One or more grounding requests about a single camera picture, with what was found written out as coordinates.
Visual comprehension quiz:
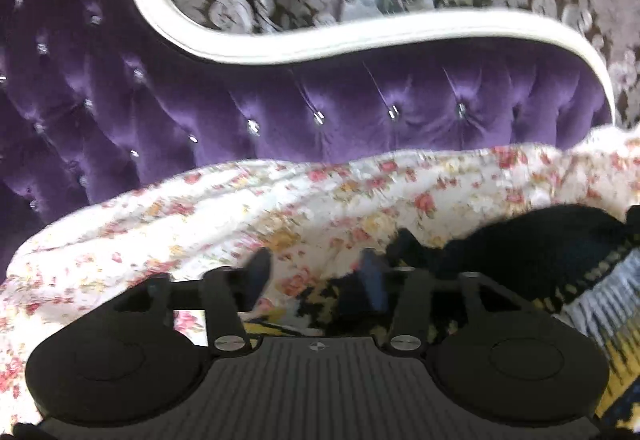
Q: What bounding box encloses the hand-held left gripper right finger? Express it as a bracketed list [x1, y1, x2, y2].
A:
[357, 250, 521, 351]

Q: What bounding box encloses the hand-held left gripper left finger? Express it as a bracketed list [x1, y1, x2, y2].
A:
[115, 250, 273, 355]

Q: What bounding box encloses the striped patterned knit sweater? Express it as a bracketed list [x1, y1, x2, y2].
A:
[240, 204, 640, 440]

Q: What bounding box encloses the floral printed blanket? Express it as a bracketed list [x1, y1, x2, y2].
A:
[0, 127, 640, 426]

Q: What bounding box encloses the purple tufted sofa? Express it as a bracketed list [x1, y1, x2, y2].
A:
[0, 0, 618, 281]

